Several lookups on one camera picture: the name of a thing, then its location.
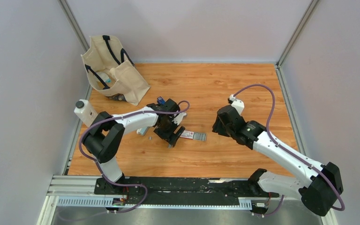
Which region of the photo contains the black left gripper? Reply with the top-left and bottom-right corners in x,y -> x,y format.
154,117 -> 186,147

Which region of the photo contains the red white staple box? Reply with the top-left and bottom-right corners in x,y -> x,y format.
180,130 -> 207,142

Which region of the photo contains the light blue white stapler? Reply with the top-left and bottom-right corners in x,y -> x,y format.
136,127 -> 150,136

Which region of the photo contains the blue black stapler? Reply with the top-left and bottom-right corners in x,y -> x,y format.
157,97 -> 166,106

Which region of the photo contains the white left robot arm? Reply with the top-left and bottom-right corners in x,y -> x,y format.
78,99 -> 187,195

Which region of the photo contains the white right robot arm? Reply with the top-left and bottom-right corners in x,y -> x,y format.
212,105 -> 344,217

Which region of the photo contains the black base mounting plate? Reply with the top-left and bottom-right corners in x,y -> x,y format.
94,177 -> 279,206

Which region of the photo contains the small bottle in bag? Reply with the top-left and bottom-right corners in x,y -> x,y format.
97,71 -> 111,86

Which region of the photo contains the white bottle black cap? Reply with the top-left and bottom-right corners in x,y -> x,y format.
74,99 -> 98,127

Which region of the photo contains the beige canvas tote bag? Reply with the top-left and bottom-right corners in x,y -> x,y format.
82,35 -> 150,105

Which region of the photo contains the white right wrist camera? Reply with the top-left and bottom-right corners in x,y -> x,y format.
228,94 -> 245,115

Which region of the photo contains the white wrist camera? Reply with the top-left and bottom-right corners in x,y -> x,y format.
172,112 -> 187,125
228,94 -> 245,115

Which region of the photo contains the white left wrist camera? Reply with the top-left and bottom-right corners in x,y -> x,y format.
172,112 -> 187,125

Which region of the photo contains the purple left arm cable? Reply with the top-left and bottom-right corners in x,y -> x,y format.
78,100 -> 190,214

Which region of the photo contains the aluminium frame rail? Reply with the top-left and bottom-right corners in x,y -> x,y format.
37,175 -> 339,225

